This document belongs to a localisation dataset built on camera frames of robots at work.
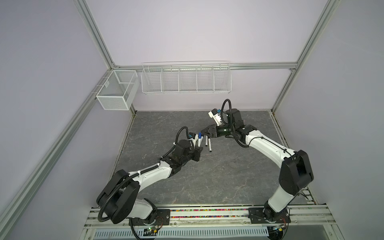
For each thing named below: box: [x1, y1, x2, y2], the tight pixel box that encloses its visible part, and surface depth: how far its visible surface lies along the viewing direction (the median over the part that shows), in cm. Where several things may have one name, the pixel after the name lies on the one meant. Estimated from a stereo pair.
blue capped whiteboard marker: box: [198, 132, 202, 147], surface depth 82 cm
